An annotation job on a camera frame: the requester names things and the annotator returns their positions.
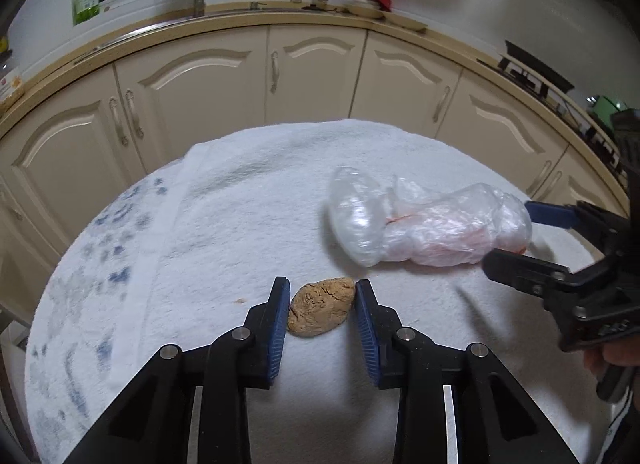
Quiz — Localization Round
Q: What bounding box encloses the person's right hand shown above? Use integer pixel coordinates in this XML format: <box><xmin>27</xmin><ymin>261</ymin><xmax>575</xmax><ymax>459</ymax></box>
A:
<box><xmin>584</xmin><ymin>341</ymin><xmax>640</xmax><ymax>381</ymax></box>

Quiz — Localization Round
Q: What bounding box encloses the large glass jar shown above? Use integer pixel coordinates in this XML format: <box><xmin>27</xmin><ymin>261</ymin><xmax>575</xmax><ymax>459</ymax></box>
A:
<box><xmin>0</xmin><ymin>61</ymin><xmax>26</xmax><ymax>99</ymax></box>

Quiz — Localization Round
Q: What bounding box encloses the black griddle pan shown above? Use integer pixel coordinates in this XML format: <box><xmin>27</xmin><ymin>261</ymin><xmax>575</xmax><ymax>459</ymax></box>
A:
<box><xmin>502</xmin><ymin>40</ymin><xmax>576</xmax><ymax>92</ymax></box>

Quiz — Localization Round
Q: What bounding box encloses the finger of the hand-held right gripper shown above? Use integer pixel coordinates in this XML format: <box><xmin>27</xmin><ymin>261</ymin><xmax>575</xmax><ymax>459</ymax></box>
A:
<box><xmin>524</xmin><ymin>200</ymin><xmax>633</xmax><ymax>257</ymax></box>
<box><xmin>482</xmin><ymin>249</ymin><xmax>573</xmax><ymax>301</ymax></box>

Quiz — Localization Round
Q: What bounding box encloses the black gas stove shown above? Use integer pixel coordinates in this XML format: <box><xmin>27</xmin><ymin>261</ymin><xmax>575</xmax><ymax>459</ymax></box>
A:
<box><xmin>477</xmin><ymin>58</ymin><xmax>628</xmax><ymax>175</ymax></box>

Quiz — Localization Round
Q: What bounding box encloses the clear plastic bag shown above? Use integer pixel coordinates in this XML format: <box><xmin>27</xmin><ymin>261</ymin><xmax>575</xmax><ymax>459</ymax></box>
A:
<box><xmin>327</xmin><ymin>166</ymin><xmax>533</xmax><ymax>267</ymax></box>

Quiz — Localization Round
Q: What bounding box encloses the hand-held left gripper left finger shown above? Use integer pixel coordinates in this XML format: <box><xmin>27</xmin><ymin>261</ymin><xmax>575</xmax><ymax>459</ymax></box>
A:
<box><xmin>65</xmin><ymin>275</ymin><xmax>292</xmax><ymax>464</ymax></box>

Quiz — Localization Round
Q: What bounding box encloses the cream bowl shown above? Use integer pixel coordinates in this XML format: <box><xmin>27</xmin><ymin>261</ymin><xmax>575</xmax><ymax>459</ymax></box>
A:
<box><xmin>344</xmin><ymin>0</ymin><xmax>386</xmax><ymax>19</ymax></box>

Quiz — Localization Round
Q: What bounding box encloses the cream cabinet door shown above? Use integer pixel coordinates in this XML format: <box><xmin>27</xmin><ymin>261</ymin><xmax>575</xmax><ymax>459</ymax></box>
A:
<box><xmin>114</xmin><ymin>26</ymin><xmax>271</xmax><ymax>179</ymax></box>
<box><xmin>350</xmin><ymin>32</ymin><xmax>463</xmax><ymax>139</ymax></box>
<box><xmin>0</xmin><ymin>171</ymin><xmax>68</xmax><ymax>299</ymax></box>
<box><xmin>265</xmin><ymin>24</ymin><xmax>370</xmax><ymax>125</ymax></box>
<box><xmin>434</xmin><ymin>68</ymin><xmax>571</xmax><ymax>179</ymax></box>
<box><xmin>0</xmin><ymin>65</ymin><xmax>147</xmax><ymax>265</ymax></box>
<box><xmin>525</xmin><ymin>144</ymin><xmax>632</xmax><ymax>217</ymax></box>

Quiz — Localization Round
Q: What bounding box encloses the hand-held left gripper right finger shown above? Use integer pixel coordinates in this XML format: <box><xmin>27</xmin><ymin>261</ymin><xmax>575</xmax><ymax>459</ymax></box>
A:
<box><xmin>354</xmin><ymin>280</ymin><xmax>581</xmax><ymax>464</ymax></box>

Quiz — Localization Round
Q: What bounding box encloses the brown food lump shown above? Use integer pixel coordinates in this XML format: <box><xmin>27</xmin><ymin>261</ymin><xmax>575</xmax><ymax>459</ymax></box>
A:
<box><xmin>286</xmin><ymin>277</ymin><xmax>357</xmax><ymax>338</ymax></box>

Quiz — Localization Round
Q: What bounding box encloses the green electric grill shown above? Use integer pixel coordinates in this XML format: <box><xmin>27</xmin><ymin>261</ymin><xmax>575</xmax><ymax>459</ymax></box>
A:
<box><xmin>586</xmin><ymin>94</ymin><xmax>632</xmax><ymax>117</ymax></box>

